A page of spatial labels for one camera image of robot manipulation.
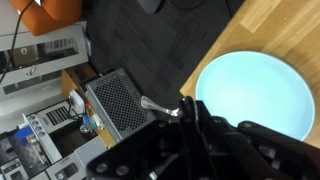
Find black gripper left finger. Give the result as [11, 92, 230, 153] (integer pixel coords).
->
[86, 95, 201, 180]

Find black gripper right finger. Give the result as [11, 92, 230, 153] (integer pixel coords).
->
[194, 100, 320, 180]

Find small silver metal spoon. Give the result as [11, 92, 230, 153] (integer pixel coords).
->
[140, 95, 183, 118]

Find large turquoise plate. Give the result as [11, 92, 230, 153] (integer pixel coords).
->
[194, 50, 316, 142]

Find grey perforated computer case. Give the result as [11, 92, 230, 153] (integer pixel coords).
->
[84, 68, 157, 144]

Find white power adapter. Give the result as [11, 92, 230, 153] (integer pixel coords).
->
[68, 89, 86, 114]

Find white metal shelf unit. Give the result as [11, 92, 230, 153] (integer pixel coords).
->
[0, 21, 89, 98]

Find orange padded stool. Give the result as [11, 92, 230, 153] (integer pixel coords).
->
[9, 0, 83, 37]

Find thin black cable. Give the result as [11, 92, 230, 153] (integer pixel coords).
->
[0, 0, 36, 84]

